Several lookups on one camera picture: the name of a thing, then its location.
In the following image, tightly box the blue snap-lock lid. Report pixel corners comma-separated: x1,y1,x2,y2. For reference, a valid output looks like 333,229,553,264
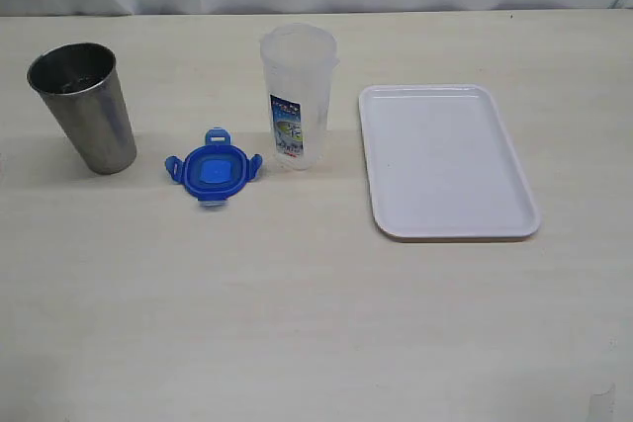
164,127,263,207

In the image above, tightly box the clear tall plastic container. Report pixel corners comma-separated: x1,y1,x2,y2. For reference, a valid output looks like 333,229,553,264
260,24,338,170

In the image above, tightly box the stainless steel tumbler cup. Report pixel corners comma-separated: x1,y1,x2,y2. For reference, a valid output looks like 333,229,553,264
27,42,137,175

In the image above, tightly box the white rectangular plastic tray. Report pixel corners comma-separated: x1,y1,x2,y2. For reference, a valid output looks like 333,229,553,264
358,84,541,240

